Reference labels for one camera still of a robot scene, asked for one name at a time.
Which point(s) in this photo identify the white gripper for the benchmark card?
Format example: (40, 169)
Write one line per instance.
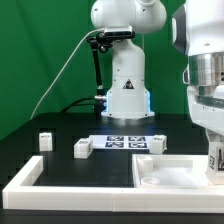
(210, 118)

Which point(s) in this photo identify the white square tabletop part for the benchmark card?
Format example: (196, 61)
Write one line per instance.
(172, 171)

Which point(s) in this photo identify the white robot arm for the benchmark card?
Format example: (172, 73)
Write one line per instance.
(197, 31)

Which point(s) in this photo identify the white sheet with fiducial markers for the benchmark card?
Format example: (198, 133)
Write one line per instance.
(120, 142)

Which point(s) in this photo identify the white U-shaped boundary fence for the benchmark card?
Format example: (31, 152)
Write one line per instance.
(22, 193)

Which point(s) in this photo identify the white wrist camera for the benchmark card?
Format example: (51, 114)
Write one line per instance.
(185, 76)

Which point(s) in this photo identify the grey camera on black mount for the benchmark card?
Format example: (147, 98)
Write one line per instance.
(102, 42)

